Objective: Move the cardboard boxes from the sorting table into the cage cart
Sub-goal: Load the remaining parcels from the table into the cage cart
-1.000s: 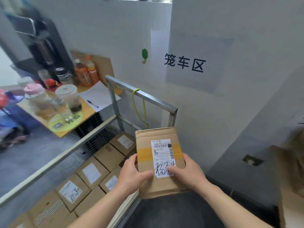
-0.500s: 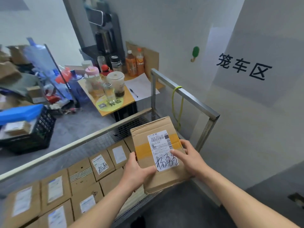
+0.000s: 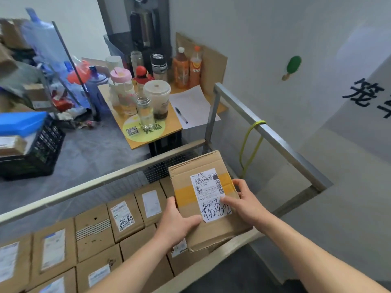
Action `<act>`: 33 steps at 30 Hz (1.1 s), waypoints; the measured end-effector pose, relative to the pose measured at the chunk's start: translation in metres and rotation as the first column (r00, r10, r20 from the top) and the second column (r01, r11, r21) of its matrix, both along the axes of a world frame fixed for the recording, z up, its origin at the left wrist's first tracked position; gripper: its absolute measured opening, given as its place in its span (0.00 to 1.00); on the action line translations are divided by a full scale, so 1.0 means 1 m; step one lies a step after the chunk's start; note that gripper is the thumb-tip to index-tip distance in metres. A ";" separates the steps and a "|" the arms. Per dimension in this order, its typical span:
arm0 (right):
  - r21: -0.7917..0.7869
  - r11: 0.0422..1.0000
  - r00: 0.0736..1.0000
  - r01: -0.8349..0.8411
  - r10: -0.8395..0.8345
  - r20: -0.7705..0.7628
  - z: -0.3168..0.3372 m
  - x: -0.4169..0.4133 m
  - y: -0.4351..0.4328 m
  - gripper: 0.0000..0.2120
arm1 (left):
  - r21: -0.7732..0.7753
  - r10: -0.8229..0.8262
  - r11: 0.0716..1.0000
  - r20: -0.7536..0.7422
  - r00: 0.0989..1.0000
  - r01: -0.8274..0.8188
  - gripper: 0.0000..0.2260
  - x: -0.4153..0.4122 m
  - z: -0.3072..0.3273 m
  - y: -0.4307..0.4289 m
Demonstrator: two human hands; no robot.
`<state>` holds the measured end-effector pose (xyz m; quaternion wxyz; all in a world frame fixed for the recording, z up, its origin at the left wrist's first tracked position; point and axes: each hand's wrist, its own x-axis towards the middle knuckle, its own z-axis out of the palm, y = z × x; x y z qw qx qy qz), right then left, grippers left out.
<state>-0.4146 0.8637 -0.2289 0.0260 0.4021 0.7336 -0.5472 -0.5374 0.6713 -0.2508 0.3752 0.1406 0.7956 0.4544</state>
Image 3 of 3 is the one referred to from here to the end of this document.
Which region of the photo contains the person's left hand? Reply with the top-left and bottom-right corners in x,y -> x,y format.
154,196 -> 203,248

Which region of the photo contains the person's right hand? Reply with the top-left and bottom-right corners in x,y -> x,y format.
220,179 -> 277,234

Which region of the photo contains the parcel with long label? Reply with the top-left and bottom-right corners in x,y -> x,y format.
134,181 -> 168,227

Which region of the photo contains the barcode printed medium cardboard box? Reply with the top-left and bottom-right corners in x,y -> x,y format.
159,176 -> 176,199

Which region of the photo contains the box yellow tape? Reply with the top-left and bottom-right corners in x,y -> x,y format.
168,150 -> 253,253

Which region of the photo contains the unlabelled medium cardboard box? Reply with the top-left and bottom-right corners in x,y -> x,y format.
119,224 -> 175,293

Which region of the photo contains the parcel with handwritten label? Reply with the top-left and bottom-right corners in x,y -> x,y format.
106,193 -> 145,244

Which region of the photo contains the green striped holed cardboard box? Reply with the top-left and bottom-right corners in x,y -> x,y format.
75,203 -> 116,263

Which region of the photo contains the metal wire cage cart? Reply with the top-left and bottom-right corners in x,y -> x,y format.
0,83 -> 334,293

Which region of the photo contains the parcel with blue-top label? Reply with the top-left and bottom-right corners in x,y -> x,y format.
30,217 -> 77,287

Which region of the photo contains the person's left forearm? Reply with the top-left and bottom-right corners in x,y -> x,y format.
85,232 -> 184,293

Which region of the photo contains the person's right forearm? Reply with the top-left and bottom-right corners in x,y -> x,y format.
262,215 -> 389,293

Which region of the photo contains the small yellow table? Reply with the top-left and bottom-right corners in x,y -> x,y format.
97,83 -> 183,150

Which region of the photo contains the yellow-green round sticker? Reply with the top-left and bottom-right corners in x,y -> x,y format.
122,114 -> 166,141

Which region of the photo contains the black pen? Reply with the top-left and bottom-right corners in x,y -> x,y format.
174,106 -> 189,125

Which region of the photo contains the clear glass jar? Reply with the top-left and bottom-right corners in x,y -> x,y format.
135,94 -> 156,131

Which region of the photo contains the white paper sheet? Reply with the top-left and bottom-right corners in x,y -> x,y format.
169,85 -> 222,130

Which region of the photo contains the white lid drink cup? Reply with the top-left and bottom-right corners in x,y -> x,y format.
143,79 -> 171,120

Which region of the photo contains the heap of mixed rubbish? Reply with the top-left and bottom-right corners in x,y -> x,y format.
53,88 -> 103,130

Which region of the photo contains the white plastic cup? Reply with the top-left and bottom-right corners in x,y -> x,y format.
107,77 -> 121,107

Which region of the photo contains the black plastic crate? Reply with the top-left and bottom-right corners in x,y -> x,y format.
0,117 -> 66,181

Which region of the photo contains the pink lid clear tumbler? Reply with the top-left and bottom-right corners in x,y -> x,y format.
110,67 -> 136,115

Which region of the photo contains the orange drink bottle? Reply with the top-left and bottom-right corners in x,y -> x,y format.
189,45 -> 203,88

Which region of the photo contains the brown tea bottle white cap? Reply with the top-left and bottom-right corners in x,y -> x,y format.
172,47 -> 190,90

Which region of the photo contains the red lid bottle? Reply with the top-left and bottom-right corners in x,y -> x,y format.
133,66 -> 154,89

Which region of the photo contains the blue water jug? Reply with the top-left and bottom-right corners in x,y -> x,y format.
85,65 -> 110,115

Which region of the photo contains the black lid steel flask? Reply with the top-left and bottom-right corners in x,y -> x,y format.
150,54 -> 168,82

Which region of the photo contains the red plastic object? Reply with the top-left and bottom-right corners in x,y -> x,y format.
67,60 -> 91,86

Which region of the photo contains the small brown carton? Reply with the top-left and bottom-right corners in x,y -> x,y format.
0,136 -> 27,157

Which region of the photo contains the blue plastic box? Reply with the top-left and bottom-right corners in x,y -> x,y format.
0,112 -> 48,137

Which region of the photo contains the upright brown carton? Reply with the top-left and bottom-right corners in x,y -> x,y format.
24,83 -> 51,110

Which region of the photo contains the black water dispenser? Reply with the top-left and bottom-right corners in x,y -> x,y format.
103,0 -> 171,77

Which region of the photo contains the large pale blue jug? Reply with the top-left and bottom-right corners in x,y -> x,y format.
21,8 -> 66,68

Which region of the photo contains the yellow-green rope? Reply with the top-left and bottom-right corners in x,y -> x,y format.
239,120 -> 266,179

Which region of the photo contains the green popsicle wall hook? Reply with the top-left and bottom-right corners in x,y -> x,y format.
281,55 -> 302,81

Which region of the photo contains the wall sign with black characters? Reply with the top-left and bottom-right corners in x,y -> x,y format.
342,55 -> 391,156

